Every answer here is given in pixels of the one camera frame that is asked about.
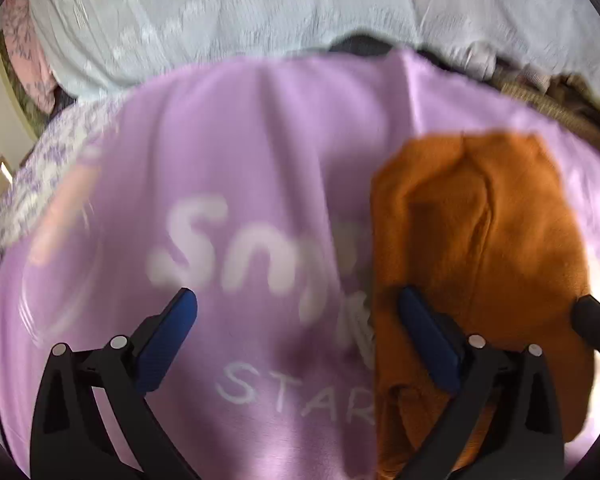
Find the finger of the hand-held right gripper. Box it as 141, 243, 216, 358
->
570, 294, 600, 359

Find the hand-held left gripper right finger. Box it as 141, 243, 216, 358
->
398, 285, 565, 480

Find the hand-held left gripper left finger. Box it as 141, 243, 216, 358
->
29, 287, 199, 480

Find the orange cat sweater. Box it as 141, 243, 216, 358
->
370, 130, 598, 480

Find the purple printed blanket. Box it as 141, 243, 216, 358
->
0, 50, 600, 480

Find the woven wicker basket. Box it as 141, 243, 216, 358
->
494, 67, 600, 147

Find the grey zippered jacket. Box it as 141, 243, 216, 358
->
458, 42, 501, 80

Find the pink floral cloth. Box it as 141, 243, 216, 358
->
2, 0, 62, 117

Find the white lace cloth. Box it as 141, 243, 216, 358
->
27, 0, 600, 102

